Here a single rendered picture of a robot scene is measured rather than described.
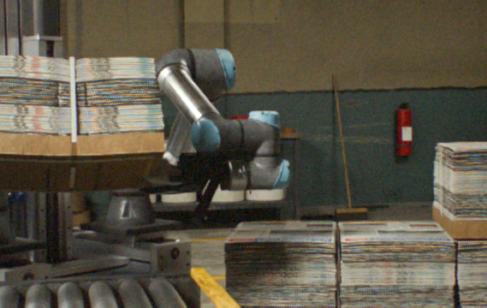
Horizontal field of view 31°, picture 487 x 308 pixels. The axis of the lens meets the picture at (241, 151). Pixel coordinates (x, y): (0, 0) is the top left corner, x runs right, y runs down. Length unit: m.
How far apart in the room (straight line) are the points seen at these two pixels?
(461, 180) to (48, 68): 1.04
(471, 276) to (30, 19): 1.40
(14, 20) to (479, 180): 1.37
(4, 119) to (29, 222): 0.74
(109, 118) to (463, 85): 8.03
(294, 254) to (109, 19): 6.73
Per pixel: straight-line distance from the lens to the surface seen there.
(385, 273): 2.29
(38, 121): 1.92
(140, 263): 2.63
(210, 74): 2.43
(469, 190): 2.28
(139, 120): 1.93
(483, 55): 9.89
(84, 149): 1.90
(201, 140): 2.07
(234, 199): 8.34
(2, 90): 1.94
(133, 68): 1.97
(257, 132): 2.12
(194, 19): 8.84
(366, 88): 9.35
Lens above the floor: 1.18
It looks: 3 degrees down
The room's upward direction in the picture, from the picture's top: 1 degrees counter-clockwise
